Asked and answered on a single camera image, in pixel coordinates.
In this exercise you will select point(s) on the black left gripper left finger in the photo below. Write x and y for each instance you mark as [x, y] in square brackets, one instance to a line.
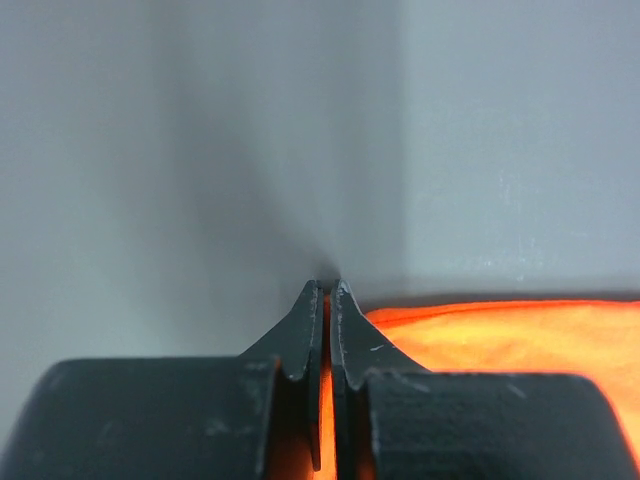
[251, 416]

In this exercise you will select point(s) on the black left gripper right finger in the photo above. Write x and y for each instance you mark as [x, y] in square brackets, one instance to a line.
[397, 420]

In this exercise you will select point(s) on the orange t-shirt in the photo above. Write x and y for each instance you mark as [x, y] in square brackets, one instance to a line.
[598, 340]

